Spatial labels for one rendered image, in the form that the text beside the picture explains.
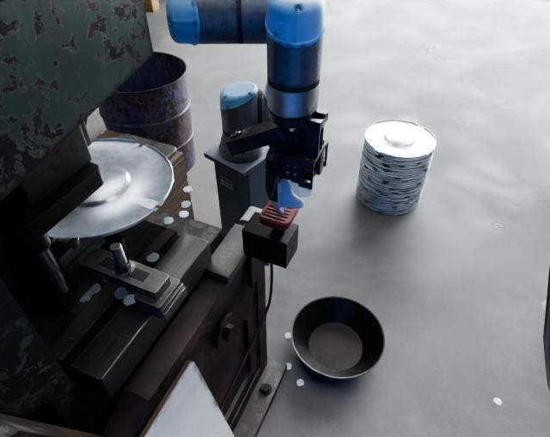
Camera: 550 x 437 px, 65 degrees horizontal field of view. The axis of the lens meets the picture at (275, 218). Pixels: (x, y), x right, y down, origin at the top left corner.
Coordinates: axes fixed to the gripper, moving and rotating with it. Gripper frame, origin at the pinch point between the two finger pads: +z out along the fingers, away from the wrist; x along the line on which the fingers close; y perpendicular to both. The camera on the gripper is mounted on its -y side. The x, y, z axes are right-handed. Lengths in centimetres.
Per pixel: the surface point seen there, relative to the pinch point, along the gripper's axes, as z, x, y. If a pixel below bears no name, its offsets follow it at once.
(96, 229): -1.5, -19.4, -24.6
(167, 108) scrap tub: 39, 79, -86
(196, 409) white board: 27.4, -29.2, -3.4
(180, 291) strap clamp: 4.4, -21.2, -8.0
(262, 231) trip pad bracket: 6.2, -1.6, -2.7
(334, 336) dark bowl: 77, 26, 10
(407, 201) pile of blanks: 69, 97, 18
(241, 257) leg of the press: 12.6, -4.4, -6.1
